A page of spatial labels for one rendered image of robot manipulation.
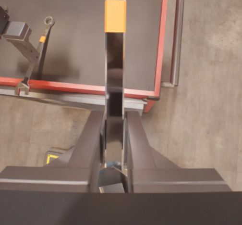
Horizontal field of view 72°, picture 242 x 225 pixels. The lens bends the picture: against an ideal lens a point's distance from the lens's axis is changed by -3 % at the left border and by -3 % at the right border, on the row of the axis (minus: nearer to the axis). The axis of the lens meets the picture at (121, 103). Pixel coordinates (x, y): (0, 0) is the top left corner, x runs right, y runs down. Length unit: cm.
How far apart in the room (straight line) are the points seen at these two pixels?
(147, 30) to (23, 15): 41
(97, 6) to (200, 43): 114
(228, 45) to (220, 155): 86
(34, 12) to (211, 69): 128
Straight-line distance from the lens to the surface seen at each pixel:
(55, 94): 57
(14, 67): 63
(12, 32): 37
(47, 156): 123
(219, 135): 150
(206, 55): 157
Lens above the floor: 138
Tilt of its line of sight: 81 degrees down
